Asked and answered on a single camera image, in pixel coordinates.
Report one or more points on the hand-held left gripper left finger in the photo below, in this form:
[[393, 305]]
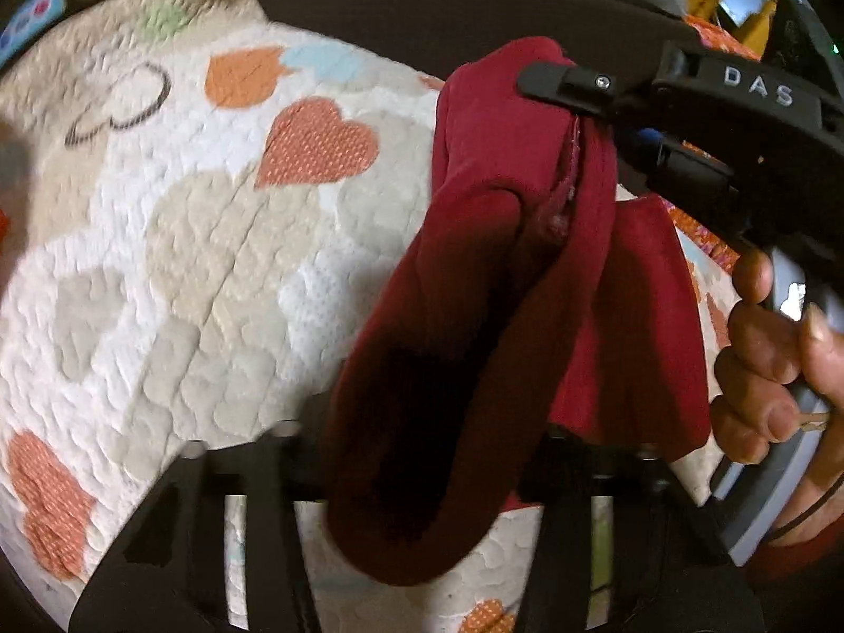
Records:
[[264, 468]]

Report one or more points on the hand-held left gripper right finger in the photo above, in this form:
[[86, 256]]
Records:
[[570, 475]]

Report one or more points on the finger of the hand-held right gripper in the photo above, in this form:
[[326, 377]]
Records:
[[686, 168], [580, 82]]

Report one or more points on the maroon sweatshirt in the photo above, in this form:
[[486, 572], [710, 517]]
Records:
[[475, 277]]

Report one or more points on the person's right forearm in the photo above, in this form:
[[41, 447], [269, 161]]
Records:
[[798, 557]]

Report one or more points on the person's right hand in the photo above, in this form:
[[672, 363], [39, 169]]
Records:
[[752, 376]]

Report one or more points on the orange floral cloth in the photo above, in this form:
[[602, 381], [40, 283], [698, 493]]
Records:
[[709, 241]]

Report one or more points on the dark brown cushion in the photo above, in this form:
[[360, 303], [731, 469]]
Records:
[[395, 20]]

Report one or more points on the quilted heart-pattern blanket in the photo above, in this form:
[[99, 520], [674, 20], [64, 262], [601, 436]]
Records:
[[165, 244]]

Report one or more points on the blue toy box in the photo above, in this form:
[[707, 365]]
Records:
[[26, 20]]

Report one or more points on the yellow frame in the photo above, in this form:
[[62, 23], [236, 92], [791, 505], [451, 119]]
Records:
[[758, 20]]

